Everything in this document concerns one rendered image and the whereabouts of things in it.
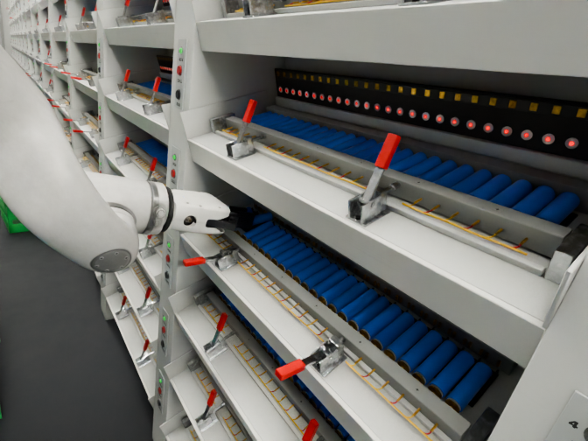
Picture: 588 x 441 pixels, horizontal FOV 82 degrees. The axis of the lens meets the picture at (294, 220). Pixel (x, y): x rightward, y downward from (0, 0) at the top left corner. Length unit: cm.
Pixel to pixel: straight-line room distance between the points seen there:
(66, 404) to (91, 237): 100
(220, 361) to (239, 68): 57
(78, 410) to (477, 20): 136
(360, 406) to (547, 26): 38
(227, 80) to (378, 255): 49
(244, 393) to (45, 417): 83
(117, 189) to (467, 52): 44
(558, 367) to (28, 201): 48
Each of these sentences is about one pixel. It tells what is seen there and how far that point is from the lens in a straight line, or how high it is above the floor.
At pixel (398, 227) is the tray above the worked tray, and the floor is 92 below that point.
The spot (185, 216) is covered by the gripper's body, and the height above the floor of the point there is 82.
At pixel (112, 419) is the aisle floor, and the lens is 134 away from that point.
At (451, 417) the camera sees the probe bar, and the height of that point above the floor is 76.
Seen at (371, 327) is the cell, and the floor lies 76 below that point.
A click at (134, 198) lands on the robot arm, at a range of 54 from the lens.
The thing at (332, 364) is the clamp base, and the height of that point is 73.
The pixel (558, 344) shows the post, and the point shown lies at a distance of 29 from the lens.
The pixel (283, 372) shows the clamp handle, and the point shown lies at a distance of 41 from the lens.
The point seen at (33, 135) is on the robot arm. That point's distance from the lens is 45.
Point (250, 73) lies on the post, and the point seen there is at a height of 105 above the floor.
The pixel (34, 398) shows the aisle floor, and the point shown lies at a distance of 145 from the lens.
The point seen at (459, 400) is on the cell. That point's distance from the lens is 44.
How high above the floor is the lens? 102
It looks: 20 degrees down
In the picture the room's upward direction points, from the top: 11 degrees clockwise
